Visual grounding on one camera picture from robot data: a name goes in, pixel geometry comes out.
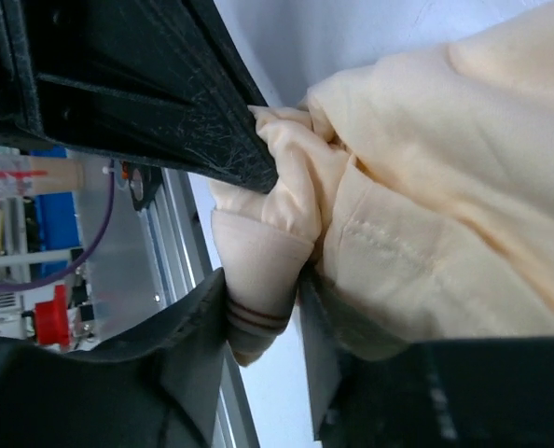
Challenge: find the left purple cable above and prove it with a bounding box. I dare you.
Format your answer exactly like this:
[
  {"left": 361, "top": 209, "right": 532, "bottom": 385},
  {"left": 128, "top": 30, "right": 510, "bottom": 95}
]
[{"left": 0, "top": 161, "right": 118, "bottom": 294}]

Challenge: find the aluminium front rail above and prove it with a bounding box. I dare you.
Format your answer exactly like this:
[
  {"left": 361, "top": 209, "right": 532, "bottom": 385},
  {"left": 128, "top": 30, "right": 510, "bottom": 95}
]
[{"left": 145, "top": 168, "right": 259, "bottom": 448}]

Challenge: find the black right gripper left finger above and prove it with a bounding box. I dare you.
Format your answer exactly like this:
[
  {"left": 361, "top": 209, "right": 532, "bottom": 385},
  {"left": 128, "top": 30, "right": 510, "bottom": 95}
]
[{"left": 0, "top": 270, "right": 226, "bottom": 447}]

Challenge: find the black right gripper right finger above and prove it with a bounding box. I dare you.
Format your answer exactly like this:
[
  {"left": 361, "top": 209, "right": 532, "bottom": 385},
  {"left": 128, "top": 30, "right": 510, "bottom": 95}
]
[{"left": 299, "top": 270, "right": 554, "bottom": 447}]

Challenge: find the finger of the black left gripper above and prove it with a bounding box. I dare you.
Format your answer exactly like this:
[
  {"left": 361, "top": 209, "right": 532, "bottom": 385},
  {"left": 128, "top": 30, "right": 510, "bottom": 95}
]
[{"left": 0, "top": 0, "right": 277, "bottom": 193}]

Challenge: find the peach underwear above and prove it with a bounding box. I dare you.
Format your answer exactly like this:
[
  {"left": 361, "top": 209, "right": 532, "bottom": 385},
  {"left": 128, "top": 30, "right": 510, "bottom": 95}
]
[{"left": 211, "top": 1, "right": 554, "bottom": 366}]

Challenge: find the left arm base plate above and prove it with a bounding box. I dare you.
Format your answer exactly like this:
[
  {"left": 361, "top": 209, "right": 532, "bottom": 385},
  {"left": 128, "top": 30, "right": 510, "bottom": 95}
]
[{"left": 121, "top": 161, "right": 162, "bottom": 212}]

